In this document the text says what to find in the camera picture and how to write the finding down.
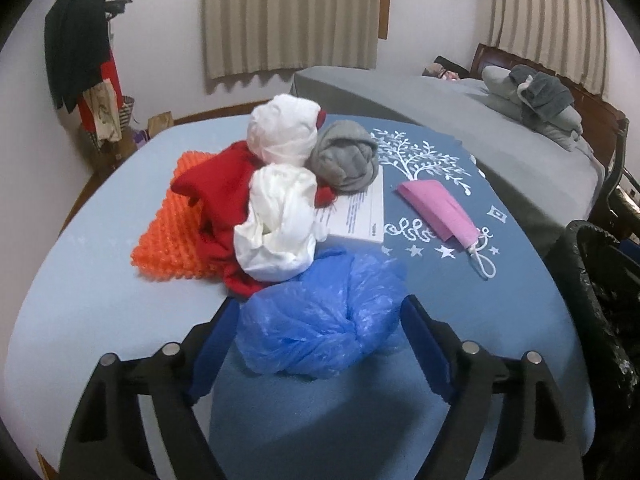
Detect blue plastic bag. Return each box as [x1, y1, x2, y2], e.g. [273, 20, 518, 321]
[235, 247, 408, 376]

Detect pink face mask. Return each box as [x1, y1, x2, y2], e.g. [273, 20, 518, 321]
[397, 179, 497, 280]

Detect blue printed blanket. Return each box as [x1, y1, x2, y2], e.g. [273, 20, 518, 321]
[5, 110, 596, 480]

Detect beige tote bag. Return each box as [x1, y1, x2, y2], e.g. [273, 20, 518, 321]
[82, 82, 123, 143]

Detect grey knitted cloth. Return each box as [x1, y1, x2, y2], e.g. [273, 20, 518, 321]
[305, 120, 380, 195]

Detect crumpled white plastic bag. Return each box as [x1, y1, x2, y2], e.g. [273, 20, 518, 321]
[234, 164, 318, 283]

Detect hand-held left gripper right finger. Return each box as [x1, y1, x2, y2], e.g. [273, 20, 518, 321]
[400, 294, 584, 480]

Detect white crumpled cloth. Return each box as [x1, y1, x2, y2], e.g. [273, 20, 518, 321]
[247, 92, 321, 166]

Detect dark grey towel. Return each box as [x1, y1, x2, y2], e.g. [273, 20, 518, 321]
[509, 66, 575, 123]

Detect black trash bag bin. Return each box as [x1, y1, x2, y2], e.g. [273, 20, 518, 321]
[557, 220, 640, 480]

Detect grey bed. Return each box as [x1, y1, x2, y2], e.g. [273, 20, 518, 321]
[292, 65, 608, 261]

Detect grey pillow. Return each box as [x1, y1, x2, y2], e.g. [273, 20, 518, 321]
[485, 87, 583, 151]
[482, 65, 526, 97]

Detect brown paper bag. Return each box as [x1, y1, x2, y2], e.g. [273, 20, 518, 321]
[147, 114, 173, 141]

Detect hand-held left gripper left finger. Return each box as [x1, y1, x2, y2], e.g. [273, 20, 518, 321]
[59, 299, 242, 480]

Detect black hanging coat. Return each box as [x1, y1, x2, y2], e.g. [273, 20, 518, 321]
[44, 0, 112, 113]

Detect white printed paper booklet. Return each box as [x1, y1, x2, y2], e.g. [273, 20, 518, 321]
[312, 165, 386, 245]

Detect beige striped curtain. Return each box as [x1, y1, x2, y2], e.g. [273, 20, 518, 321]
[201, 0, 383, 81]
[487, 0, 608, 93]

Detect cardboard box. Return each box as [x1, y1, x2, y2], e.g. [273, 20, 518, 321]
[77, 130, 137, 163]

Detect brown wooden headboard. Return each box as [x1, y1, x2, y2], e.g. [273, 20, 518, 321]
[470, 44, 628, 171]

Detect black metal frame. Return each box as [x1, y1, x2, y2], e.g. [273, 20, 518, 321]
[595, 120, 640, 221]

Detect red hanging garment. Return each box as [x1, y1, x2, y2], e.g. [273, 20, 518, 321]
[77, 50, 123, 133]

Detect red knitted scarf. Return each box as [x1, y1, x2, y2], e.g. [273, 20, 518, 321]
[170, 110, 336, 298]

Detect orange foam mesh pad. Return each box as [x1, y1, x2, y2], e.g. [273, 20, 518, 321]
[130, 150, 236, 281]

